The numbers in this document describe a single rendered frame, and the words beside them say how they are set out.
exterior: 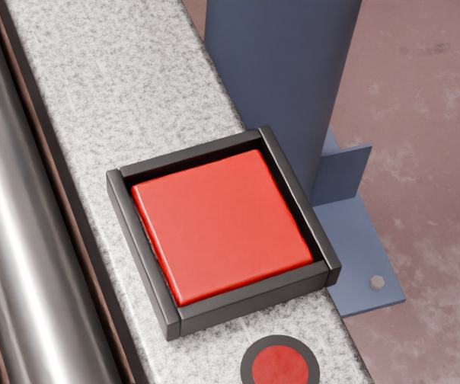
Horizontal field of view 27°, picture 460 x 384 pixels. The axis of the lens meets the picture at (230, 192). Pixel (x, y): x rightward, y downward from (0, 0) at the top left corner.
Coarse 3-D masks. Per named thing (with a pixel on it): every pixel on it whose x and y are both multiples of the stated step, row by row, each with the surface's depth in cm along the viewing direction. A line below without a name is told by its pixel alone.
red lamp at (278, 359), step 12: (276, 348) 38; (288, 348) 38; (264, 360) 38; (276, 360) 38; (288, 360) 38; (300, 360) 38; (252, 372) 38; (264, 372) 38; (276, 372) 38; (288, 372) 38; (300, 372) 38
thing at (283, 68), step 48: (240, 0) 98; (288, 0) 95; (336, 0) 96; (240, 48) 103; (288, 48) 101; (336, 48) 104; (240, 96) 110; (288, 96) 108; (336, 96) 117; (288, 144) 116; (336, 144) 156; (336, 192) 148; (336, 240) 146; (336, 288) 142; (384, 288) 142
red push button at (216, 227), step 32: (224, 160) 41; (256, 160) 41; (160, 192) 40; (192, 192) 40; (224, 192) 40; (256, 192) 41; (160, 224) 39; (192, 224) 39; (224, 224) 40; (256, 224) 40; (288, 224) 40; (160, 256) 39; (192, 256) 39; (224, 256) 39; (256, 256) 39; (288, 256) 39; (192, 288) 38; (224, 288) 38
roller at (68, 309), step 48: (0, 48) 47; (0, 96) 44; (0, 144) 42; (0, 192) 41; (48, 192) 42; (0, 240) 40; (48, 240) 40; (0, 288) 39; (48, 288) 38; (0, 336) 39; (48, 336) 37; (96, 336) 38
